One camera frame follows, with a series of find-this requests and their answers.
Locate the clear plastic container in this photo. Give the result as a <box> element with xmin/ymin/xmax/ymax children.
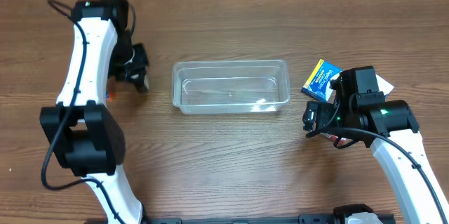
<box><xmin>172</xmin><ymin>60</ymin><xmax>291</xmax><ymax>114</ymax></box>

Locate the white blue medicine box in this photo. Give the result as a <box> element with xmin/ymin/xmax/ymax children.
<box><xmin>376</xmin><ymin>74</ymin><xmax>394</xmax><ymax>98</ymax></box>

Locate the red medicine box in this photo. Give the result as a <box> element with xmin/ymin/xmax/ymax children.
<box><xmin>321</xmin><ymin>133</ymin><xmax>352</xmax><ymax>146</ymax></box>

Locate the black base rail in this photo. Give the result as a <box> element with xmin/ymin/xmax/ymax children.
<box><xmin>142</xmin><ymin>204</ymin><xmax>396</xmax><ymax>224</ymax></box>

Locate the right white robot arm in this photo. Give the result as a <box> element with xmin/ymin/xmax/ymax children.
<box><xmin>302</xmin><ymin>66</ymin><xmax>448</xmax><ymax>223</ymax></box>

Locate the orange bottle white cap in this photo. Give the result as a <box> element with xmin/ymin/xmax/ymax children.
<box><xmin>106</xmin><ymin>91</ymin><xmax>112</xmax><ymax>101</ymax></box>

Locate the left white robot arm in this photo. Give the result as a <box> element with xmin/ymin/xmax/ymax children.
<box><xmin>39</xmin><ymin>0</ymin><xmax>149</xmax><ymax>223</ymax></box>

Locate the blue yellow VapoDrops box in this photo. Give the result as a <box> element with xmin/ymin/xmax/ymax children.
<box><xmin>301</xmin><ymin>59</ymin><xmax>342</xmax><ymax>102</ymax></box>

